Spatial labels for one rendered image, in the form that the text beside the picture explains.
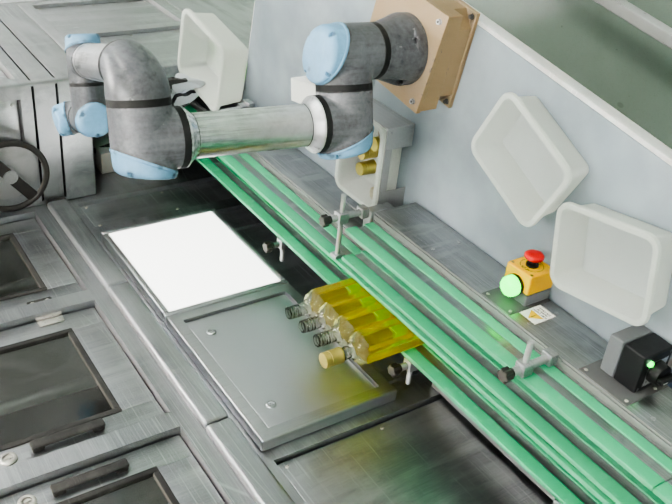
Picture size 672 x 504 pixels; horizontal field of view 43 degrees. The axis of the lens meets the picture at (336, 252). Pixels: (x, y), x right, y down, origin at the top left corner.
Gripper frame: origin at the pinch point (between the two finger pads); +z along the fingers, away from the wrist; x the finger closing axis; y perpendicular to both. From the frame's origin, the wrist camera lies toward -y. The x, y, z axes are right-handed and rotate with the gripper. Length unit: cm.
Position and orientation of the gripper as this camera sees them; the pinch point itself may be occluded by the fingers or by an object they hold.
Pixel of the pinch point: (201, 87)
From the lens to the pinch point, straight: 213.7
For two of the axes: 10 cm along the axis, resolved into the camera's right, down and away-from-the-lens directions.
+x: -0.4, 7.3, 6.8
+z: 8.5, -3.3, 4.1
